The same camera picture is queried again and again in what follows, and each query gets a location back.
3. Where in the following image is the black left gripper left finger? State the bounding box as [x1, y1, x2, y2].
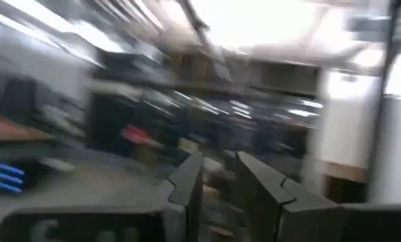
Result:
[0, 151, 204, 242]

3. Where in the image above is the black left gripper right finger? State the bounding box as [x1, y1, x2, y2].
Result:
[235, 151, 401, 242]

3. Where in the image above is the black upright pole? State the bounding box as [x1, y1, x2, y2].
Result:
[367, 0, 401, 202]

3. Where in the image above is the blue-lit device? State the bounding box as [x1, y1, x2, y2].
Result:
[0, 162, 26, 194]

